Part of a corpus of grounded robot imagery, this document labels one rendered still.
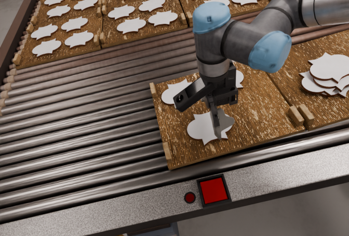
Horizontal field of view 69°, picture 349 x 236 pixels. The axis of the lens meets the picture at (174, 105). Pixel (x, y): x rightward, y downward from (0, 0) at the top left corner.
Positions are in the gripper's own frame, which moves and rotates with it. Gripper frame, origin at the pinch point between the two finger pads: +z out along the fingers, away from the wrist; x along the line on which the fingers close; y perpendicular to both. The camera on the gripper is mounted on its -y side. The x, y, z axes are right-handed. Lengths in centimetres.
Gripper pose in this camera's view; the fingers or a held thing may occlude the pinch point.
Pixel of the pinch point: (209, 120)
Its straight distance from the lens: 77.1
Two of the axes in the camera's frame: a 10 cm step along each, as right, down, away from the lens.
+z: 1.6, 6.4, 7.5
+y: 9.6, -2.6, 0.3
